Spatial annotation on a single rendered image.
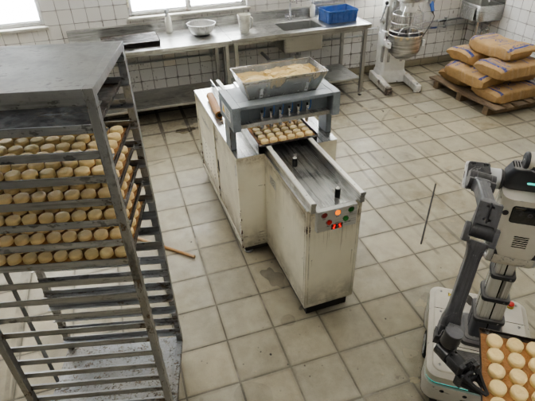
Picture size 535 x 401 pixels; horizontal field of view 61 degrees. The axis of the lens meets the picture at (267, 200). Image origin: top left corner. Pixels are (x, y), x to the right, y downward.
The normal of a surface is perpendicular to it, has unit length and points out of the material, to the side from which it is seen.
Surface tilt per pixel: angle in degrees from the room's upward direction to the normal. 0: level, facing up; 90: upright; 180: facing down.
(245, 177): 90
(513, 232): 90
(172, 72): 90
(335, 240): 90
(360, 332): 0
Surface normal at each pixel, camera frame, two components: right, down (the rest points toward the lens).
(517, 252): -0.31, 0.55
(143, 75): 0.31, 0.54
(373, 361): -0.03, -0.82
